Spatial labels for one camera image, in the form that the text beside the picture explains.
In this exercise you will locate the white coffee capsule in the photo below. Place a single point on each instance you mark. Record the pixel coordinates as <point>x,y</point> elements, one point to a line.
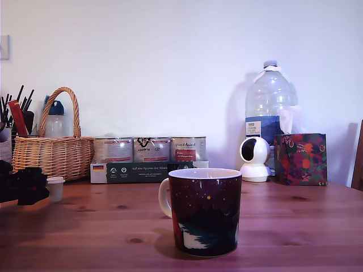
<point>55,190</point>

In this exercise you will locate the clear bottle with blue cap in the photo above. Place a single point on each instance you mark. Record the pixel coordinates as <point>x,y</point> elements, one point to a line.
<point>56,124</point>

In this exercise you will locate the red flat packet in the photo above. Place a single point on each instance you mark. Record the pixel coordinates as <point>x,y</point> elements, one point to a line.
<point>18,116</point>

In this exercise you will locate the black thin stick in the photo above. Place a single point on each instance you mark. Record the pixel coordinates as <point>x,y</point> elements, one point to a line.
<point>29,99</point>
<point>20,93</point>

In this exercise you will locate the silver can with white label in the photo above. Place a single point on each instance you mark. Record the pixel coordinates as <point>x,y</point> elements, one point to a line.
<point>113,150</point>

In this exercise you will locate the dark green cardboard tray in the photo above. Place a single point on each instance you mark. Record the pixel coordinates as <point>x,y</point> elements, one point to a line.
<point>136,173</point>

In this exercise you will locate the silver can with black scribble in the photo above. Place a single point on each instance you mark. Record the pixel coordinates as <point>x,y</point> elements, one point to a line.
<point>151,150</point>

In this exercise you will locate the silver can with red label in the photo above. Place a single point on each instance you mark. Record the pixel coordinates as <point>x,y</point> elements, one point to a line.
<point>188,148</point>

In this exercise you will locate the mug with night-sky print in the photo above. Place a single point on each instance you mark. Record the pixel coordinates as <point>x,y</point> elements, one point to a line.
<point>204,215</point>

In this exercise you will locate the large clear water bottle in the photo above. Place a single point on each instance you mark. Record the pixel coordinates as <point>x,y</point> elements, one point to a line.
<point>266,96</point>

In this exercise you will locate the white tissue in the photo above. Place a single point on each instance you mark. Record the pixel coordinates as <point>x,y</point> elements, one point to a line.
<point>287,120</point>

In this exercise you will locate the floral tissue box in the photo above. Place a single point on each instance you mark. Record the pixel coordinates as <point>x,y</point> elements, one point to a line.
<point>303,161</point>

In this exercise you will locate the white wall switch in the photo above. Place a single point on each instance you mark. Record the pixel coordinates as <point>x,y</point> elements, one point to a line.
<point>4,48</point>

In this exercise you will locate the small white round camera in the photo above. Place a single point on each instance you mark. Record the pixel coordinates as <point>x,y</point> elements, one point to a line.
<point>256,170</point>

